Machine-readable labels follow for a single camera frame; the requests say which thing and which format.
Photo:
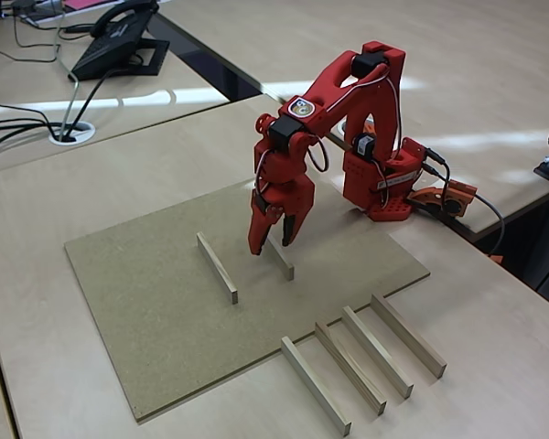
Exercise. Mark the wooden stick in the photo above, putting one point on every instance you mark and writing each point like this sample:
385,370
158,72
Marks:
377,356
409,340
217,270
350,372
283,267
315,389

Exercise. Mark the red robot arm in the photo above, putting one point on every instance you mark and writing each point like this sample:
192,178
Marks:
379,119

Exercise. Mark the brown fibreboard panel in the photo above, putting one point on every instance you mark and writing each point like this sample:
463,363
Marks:
164,320

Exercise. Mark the orange table clamp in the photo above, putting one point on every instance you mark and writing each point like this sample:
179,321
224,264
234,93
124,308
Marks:
457,196

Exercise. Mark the small red plastic piece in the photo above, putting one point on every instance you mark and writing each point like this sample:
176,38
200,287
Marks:
497,258

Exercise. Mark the black desk phone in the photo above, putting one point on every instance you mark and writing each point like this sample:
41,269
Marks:
100,55

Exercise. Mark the black phone handset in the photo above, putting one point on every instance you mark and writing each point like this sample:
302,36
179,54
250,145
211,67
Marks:
119,13

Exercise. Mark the pink paper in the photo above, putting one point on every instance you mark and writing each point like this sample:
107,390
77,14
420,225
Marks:
84,3

